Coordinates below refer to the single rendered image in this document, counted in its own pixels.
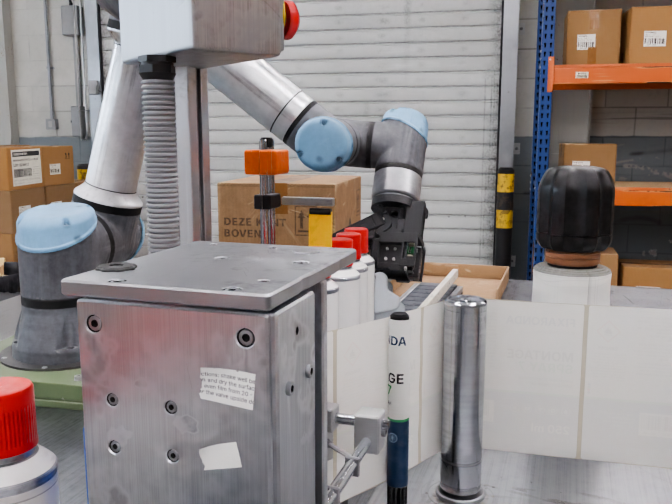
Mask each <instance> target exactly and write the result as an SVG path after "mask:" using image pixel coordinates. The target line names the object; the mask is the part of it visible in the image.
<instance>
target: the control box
mask: <svg viewBox="0 0 672 504"><path fill-rule="evenodd" d="M119 12H120V34H121V55H122V62H123V63H124V64H126V65H136V66H139V65H141V63H140V62H138V56H140V55H146V54H153V55H170V56H175V57H176V63H174V66H175V67H182V66H189V67H195V68H196V69H204V68H210V67H217V66H223V65H229V64H235V63H242V62H248V61H254V60H260V59H267V58H273V57H277V56H279V55H280V53H281V52H282V51H284V26H285V15H286V14H285V4H284V0H119Z"/></svg>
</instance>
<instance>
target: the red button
mask: <svg viewBox="0 0 672 504"><path fill-rule="evenodd" d="M284 4H285V14H286V15H285V26H284V40H290V39H292V38H293V37H294V35H295V34H296V32H297V30H298V28H299V24H300V15H299V12H298V9H297V7H296V5H295V3H294V2H293V1H290V0H284Z"/></svg>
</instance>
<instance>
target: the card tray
mask: <svg viewBox="0 0 672 504"><path fill-rule="evenodd" d="M453 269H458V278H457V279H456V280H455V282H454V283H453V284H457V286H463V295H475V296H480V297H483V298H485V299H501V297H502V295H503V293H504V290H505V288H506V286H507V284H508V281H509V266H490V265H472V264H454V263H435V262H425V263H424V271H423V279H422V282H428V283H441V282H442V281H443V280H444V278H445V277H446V276H447V275H448V274H449V273H450V272H451V271H452V270H453ZM390 282H391V284H392V285H393V293H394V294H396V295H397V296H399V297H401V296H402V295H403V294H404V293H405V292H406V291H407V290H408V289H409V288H410V287H411V286H412V285H413V284H415V283H421V282H413V281H410V283H399V282H396V280H394V279H393V280H391V281H390Z"/></svg>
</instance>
